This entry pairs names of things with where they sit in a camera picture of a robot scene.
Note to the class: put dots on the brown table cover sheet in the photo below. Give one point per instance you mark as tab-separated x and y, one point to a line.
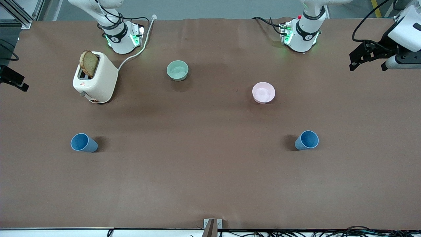
210	171

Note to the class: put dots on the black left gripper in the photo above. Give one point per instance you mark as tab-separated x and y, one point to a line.
383	45

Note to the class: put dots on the aluminium frame profile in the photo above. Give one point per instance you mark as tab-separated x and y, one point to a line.
19	14

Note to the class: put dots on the cream white toaster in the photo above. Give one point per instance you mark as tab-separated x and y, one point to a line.
98	82

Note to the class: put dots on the mint green bowl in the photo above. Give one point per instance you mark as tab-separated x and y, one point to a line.
177	70

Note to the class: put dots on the blue plastic cup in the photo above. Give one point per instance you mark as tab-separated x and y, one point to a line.
80	142
308	140

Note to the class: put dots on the brown bread slice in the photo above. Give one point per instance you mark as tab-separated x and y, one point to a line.
88	64

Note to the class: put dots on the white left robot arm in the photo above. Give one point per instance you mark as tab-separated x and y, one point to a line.
304	36

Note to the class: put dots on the pink bowl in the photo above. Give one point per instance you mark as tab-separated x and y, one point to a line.
263	92

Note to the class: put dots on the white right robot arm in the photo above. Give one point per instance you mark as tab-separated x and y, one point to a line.
118	41

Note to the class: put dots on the metal mounting bracket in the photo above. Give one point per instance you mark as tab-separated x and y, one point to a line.
206	223

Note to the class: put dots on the brown camera post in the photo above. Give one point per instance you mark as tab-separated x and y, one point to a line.
210	230

